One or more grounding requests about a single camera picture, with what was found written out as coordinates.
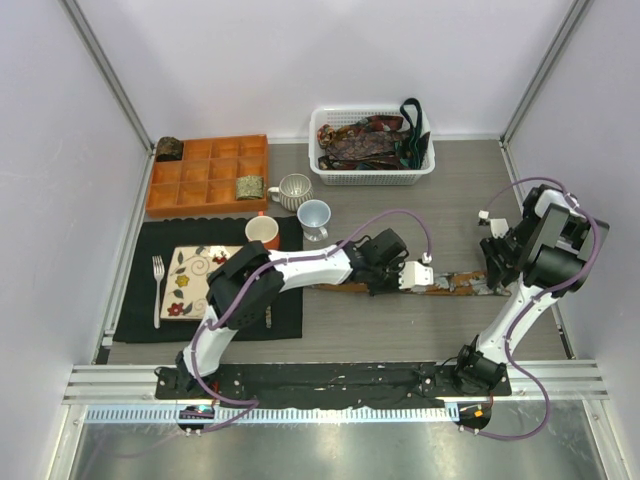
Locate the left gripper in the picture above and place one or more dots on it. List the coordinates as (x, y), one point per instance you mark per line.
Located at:
(393, 286)

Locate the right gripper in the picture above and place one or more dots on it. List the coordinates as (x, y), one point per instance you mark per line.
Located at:
(493, 247)

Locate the orange grey floral tie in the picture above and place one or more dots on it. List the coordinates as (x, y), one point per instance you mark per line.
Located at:
(450, 284)

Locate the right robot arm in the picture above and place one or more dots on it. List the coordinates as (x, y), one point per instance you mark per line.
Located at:
(547, 255)

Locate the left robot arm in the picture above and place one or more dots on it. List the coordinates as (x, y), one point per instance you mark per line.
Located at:
(241, 290)

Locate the frosted blue footed cup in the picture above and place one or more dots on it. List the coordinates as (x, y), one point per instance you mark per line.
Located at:
(314, 216)

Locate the grey ribbed ceramic mug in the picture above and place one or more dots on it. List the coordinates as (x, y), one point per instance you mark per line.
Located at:
(292, 191)

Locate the dark paisley tie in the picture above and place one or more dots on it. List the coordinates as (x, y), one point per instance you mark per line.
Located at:
(360, 149)

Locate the dark green tie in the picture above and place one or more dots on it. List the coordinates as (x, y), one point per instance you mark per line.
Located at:
(414, 147)

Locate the orange ceramic mug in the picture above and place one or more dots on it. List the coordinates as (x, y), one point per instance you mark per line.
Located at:
(264, 229)

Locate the dark red patterned tie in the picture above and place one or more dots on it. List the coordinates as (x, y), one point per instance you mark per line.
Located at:
(384, 123)

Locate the multicolour patterned tie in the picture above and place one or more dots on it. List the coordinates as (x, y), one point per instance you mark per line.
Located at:
(326, 136)

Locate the green floral rolled tie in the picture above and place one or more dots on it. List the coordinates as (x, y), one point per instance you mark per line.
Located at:
(250, 187)

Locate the white plastic basket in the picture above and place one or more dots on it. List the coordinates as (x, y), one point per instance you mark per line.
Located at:
(340, 117)

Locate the orange wooden divided tray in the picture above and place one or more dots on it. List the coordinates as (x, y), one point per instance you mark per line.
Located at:
(204, 181)

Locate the square floral ceramic plate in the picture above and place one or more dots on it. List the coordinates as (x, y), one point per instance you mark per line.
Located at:
(184, 298)

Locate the silver fork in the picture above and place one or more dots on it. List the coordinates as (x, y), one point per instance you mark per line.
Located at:
(158, 273)

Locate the black scalloped placemat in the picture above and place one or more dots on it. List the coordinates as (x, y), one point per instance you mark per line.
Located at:
(135, 324)

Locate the dark rolled tie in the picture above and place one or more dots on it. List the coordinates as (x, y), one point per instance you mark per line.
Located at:
(169, 149)

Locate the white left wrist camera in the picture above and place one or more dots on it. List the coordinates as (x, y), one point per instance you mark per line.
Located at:
(416, 275)

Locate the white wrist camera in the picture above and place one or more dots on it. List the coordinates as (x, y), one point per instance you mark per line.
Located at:
(498, 227)
(416, 275)

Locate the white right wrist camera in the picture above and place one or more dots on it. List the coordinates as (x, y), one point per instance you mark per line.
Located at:
(498, 227)

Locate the aluminium frame rail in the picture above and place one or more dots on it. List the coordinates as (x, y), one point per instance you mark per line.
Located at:
(121, 384)

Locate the patterned handle knife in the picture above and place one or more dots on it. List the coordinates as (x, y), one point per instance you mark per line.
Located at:
(268, 317)

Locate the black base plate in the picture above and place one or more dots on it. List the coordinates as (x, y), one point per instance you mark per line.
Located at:
(329, 386)

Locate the white slotted cable duct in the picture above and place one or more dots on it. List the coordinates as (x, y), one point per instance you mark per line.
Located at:
(184, 415)

